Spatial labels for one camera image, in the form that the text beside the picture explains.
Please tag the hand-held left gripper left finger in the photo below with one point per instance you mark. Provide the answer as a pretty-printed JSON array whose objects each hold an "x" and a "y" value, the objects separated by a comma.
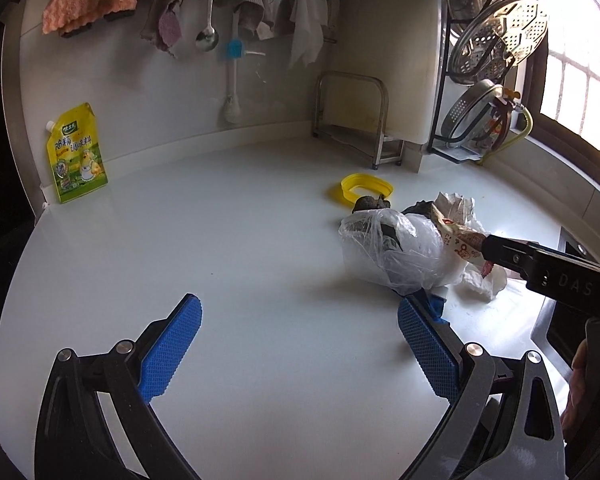
[{"x": 172, "y": 350}]

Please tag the perforated steel steamer plate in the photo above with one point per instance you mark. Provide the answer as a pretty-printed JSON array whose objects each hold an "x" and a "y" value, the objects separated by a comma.
[{"x": 510, "y": 30}]

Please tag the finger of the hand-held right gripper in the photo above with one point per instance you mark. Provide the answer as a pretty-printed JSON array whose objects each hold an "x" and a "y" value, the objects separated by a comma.
[{"x": 507, "y": 252}]

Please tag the dark lump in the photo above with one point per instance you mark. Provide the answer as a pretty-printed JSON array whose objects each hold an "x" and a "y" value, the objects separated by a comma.
[
  {"x": 419, "y": 208},
  {"x": 370, "y": 203}
]

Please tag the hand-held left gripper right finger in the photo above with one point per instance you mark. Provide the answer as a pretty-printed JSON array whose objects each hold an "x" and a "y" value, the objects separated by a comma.
[{"x": 427, "y": 355}]

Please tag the metal ladle spoon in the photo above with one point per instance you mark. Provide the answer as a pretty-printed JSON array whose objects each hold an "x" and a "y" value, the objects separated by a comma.
[{"x": 207, "y": 40}]

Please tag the metal cutting board stand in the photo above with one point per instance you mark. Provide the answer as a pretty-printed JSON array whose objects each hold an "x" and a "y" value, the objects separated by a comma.
[{"x": 350, "y": 76}]

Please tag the red white snack wrapper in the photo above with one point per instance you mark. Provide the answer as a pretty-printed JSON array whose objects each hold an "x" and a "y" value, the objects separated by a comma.
[{"x": 460, "y": 240}]

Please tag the window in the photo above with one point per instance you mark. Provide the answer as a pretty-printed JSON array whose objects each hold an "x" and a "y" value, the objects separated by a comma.
[{"x": 580, "y": 95}]

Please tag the orange dish cloth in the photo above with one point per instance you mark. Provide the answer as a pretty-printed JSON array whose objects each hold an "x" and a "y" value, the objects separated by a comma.
[{"x": 90, "y": 0}]

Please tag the blue white bottle brush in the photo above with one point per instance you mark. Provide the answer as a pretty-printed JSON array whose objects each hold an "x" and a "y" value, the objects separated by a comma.
[{"x": 234, "y": 50}]

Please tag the person's right hand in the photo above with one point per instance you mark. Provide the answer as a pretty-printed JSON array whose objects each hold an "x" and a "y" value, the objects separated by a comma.
[{"x": 592, "y": 410}]

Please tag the grey rag with purple patch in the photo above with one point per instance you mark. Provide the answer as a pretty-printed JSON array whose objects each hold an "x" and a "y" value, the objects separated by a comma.
[{"x": 162, "y": 10}]

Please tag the white tissue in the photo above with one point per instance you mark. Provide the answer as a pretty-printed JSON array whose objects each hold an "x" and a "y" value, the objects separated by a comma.
[{"x": 485, "y": 282}]

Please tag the yellow plastic lid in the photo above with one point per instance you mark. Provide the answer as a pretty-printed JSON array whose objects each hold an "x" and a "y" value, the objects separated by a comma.
[{"x": 350, "y": 180}]

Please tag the steel strainer lid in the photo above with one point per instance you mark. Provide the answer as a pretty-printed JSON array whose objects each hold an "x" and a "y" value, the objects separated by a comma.
[{"x": 467, "y": 110}]

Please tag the black kitchen sink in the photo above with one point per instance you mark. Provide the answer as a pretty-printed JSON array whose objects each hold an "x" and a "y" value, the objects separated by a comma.
[{"x": 555, "y": 340}]

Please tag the white cutting board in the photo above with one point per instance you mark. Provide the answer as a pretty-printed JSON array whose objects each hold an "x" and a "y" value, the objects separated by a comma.
[{"x": 405, "y": 35}]

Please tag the white hanging cloth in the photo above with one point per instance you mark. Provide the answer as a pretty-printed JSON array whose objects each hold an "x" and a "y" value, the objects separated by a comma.
[{"x": 307, "y": 20}]

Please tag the yellow green detergent pouch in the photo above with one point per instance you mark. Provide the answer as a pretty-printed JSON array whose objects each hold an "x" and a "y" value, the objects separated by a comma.
[{"x": 77, "y": 160}]

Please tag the clear plastic bag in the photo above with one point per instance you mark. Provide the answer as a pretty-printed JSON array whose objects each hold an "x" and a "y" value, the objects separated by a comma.
[{"x": 390, "y": 250}]

